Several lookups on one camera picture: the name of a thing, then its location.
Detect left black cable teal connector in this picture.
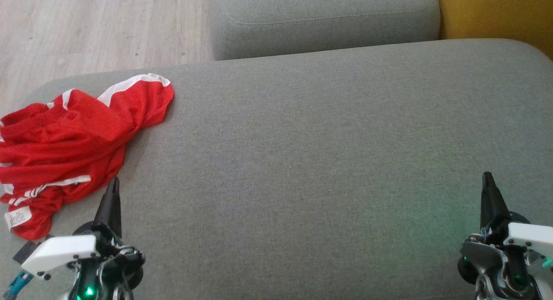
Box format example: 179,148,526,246
2,270,34,299

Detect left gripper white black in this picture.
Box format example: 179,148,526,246
22,177,146,300

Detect grey sofa back cushion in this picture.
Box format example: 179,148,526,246
209,0,441,61

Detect grey sofa seat cushion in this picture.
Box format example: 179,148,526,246
0,38,553,300

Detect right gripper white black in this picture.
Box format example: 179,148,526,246
458,172,553,300

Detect red shirt with white collar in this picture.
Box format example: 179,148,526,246
0,102,130,241

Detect red shorts with white stripe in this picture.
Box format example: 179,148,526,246
45,73,175,141

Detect yellow cushion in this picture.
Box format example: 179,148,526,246
435,0,553,61

